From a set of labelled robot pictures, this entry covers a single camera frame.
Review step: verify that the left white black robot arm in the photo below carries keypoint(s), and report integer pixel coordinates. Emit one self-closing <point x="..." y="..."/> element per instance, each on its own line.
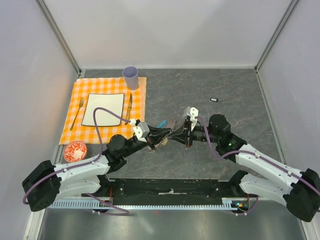
<point x="50" y="182"/>

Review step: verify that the gold fork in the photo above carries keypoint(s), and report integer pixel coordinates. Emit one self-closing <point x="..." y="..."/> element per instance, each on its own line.
<point x="80" y="105"/>

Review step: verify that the purple plastic cup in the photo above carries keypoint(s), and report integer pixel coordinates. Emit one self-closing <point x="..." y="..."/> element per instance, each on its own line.
<point x="131" y="78"/>

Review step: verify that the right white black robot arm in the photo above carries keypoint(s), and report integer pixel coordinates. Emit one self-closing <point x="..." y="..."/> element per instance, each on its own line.
<point x="297" y="190"/>

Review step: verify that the orange checkered cloth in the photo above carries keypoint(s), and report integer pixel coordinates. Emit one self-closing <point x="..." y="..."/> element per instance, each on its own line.
<point x="96" y="134"/>

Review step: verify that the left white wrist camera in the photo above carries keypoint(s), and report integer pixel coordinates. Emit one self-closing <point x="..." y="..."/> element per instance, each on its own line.
<point x="141" y="131"/>

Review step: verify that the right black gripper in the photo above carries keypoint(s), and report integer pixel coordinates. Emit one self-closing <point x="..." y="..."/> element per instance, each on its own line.
<point x="187" y="139"/>

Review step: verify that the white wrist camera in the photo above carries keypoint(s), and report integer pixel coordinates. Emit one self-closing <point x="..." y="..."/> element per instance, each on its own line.
<point x="191" y="112"/>
<point x="141" y="131"/>

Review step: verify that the white square plate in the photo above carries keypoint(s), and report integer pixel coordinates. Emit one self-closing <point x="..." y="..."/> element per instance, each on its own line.
<point x="111" y="102"/>

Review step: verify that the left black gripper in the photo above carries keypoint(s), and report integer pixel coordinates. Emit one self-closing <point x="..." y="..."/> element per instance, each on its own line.
<point x="157" y="136"/>

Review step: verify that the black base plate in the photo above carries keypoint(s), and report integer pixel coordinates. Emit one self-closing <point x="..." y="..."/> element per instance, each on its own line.
<point x="167" y="191"/>

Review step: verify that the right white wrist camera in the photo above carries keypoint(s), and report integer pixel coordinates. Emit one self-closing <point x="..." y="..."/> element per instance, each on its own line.
<point x="191" y="112"/>

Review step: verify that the gold knife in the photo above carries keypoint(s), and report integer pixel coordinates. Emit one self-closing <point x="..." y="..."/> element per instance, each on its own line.
<point x="127" y="117"/>

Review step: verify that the grey slotted cable duct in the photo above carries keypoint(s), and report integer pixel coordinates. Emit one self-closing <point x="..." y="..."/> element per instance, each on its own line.
<point x="223" y="204"/>

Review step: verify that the red patterned bowl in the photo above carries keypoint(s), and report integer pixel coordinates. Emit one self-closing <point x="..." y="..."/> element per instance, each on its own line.
<point x="75" y="151"/>

